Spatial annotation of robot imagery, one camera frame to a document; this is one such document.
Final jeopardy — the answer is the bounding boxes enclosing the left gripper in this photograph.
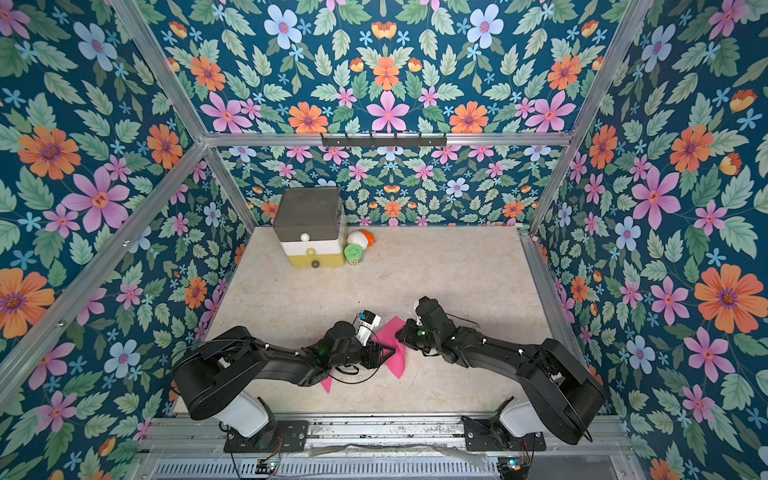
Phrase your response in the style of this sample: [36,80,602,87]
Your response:
[328,336,396,371]

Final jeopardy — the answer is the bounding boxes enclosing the pink square paper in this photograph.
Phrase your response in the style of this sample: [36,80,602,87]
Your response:
[321,375,333,393]

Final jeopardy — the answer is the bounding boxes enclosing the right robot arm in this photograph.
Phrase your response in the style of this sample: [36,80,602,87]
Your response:
[395,297,606,445]

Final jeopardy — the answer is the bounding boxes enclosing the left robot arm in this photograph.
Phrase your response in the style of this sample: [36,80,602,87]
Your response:
[172,321,396,438]

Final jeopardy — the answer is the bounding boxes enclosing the green lidded can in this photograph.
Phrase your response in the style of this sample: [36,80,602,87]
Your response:
[343,243,365,265]

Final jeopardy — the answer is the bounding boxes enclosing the orange white plush toy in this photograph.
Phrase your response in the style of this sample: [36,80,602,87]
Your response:
[347,230,376,250]

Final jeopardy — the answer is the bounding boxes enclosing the small drawer cabinet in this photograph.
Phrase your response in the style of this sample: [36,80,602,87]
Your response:
[273,186,346,269]

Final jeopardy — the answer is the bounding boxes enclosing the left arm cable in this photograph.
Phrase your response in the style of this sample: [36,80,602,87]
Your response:
[329,344,398,385]

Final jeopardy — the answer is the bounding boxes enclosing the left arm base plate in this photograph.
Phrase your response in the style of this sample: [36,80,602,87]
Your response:
[224,420,309,454]

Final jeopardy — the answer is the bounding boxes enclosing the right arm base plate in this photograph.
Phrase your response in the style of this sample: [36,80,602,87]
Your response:
[461,416,546,453]

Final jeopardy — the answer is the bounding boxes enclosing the black hook rail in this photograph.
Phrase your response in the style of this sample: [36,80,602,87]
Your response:
[320,133,448,149]

